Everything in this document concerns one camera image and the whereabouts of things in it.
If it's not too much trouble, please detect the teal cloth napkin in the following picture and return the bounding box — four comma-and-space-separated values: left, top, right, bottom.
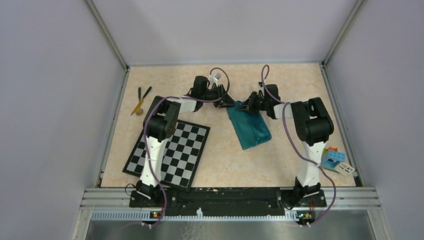
227, 101, 272, 150

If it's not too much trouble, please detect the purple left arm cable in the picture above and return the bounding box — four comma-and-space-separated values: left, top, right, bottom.
142, 67, 231, 229

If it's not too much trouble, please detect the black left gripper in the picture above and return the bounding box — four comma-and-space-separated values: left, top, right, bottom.
201, 84, 237, 109

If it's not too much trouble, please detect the green handled gold spoon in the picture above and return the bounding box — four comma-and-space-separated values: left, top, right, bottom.
134, 86, 152, 116

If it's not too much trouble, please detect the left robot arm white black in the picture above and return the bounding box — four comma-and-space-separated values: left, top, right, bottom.
135, 74, 235, 207

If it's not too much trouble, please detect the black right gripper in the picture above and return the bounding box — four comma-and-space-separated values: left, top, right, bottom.
237, 91, 270, 115

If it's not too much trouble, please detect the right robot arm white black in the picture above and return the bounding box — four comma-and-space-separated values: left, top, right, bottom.
237, 84, 334, 206

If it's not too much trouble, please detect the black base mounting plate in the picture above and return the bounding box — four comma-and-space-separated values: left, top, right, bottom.
129, 187, 327, 209

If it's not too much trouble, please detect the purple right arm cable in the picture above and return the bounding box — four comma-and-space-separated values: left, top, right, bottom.
260, 64, 337, 228

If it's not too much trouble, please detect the black white checkerboard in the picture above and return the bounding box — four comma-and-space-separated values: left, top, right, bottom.
122, 120, 211, 192

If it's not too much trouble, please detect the aluminium front rail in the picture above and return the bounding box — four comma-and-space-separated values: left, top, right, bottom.
71, 187, 393, 240

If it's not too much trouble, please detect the blue toy brick structure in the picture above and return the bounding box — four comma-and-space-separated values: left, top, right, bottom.
320, 148, 347, 170

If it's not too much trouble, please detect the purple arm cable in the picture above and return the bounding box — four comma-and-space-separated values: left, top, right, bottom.
260, 64, 337, 228
142, 67, 231, 229

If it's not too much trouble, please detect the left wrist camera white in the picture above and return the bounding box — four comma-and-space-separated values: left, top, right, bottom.
208, 73, 222, 87

